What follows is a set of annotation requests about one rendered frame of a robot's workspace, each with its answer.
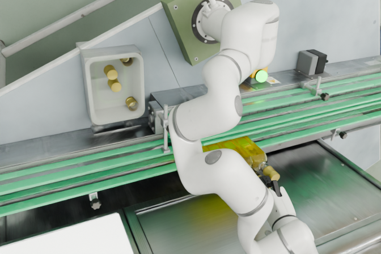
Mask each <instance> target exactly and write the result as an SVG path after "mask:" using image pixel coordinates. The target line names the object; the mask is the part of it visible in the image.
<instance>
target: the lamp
mask: <svg viewBox="0 0 381 254"><path fill-rule="evenodd" d="M267 77H268V75H267V73H266V72H265V71H264V70H258V71H257V72H256V74H255V79H256V80H257V81H259V82H265V81H266V79H267Z"/></svg>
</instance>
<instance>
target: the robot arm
mask: <svg viewBox="0 0 381 254"><path fill-rule="evenodd" d="M209 1H210V2H209V3H207V2H203V5H204V6H203V8H202V9H201V10H200V12H199V13H198V15H197V20H196V26H197V30H198V32H199V34H200V35H201V36H202V37H203V38H205V39H207V40H216V41H217V42H219V43H220V44H221V46H220V51H219V54H217V55H216V56H214V57H213V58H211V59H210V60H208V62H207V63H206V64H204V66H203V68H202V72H201V75H202V80H203V82H204V84H205V86H206V87H207V88H208V92H207V94H205V95H202V96H200V97H197V98H195V99H192V100H190V101H187V102H185V103H181V104H178V105H177V106H175V107H173V108H172V110H171V111H170V114H169V117H168V128H169V132H170V137H171V143H172V148H173V154H174V158H175V163H176V167H177V171H178V174H179V177H180V180H181V182H182V184H183V186H184V188H185V189H186V190H187V191H188V192H189V193H191V194H194V195H201V194H210V193H216V194H217V195H218V196H219V197H220V198H221V199H222V200H224V201H225V203H226V204H227V205H228V206H229V207H230V208H231V209H232V210H233V211H234V212H235V213H236V214H237V215H238V216H239V217H238V225H237V230H238V238H239V241H240V244H241V246H242V248H243V249H244V251H245V253H246V254H318V251H317V249H316V246H315V243H314V236H313V234H312V232H311V230H310V228H308V226H307V225H306V224H305V223H303V222H302V221H300V220H299V219H298V218H297V217H296V213H295V210H294V207H293V205H292V203H291V200H290V198H289V196H288V194H287V193H286V191H285V189H284V187H280V189H279V187H278V183H277V180H272V181H271V179H270V177H269V176H260V177H258V176H257V175H256V174H255V173H254V171H253V170H252V168H251V167H250V166H249V165H248V164H247V162H246V161H245V160H244V159H243V158H242V156H241V155H240V154H238V153H237V152H236V151H234V150H232V149H217V150H212V151H207V152H204V153H203V150H202V144H201V140H200V139H201V138H205V137H210V136H213V135H216V134H220V133H224V132H226V131H228V130H230V129H232V128H233V127H235V126H236V125H237V124H238V122H239V121H240V119H241V117H242V113H243V104H242V99H241V96H240V91H239V86H238V85H240V84H241V83H242V82H243V81H244V80H245V79H247V78H248V77H249V76H250V75H251V74H252V73H253V72H254V71H255V70H259V69H264V68H266V67H267V66H269V65H270V64H271V62H272V61H273V58H274V54H275V51H276V42H277V31H278V22H279V17H280V11H279V8H278V6H277V5H276V4H275V3H274V2H272V1H270V0H252V1H249V2H247V3H245V4H243V5H241V6H239V7H237V8H235V9H233V10H230V8H229V7H228V5H226V4H225V3H223V2H220V1H215V0H209ZM270 187H272V188H273V189H270ZM266 220H267V221H268V223H269V225H270V227H271V228H272V231H273V232H272V233H271V234H269V235H267V236H266V237H264V238H262V239H260V240H259V241H255V240H254V238H255V236H256V234H257V233H258V231H259V230H260V229H261V227H262V225H263V224H264V222H265V221H266Z"/></svg>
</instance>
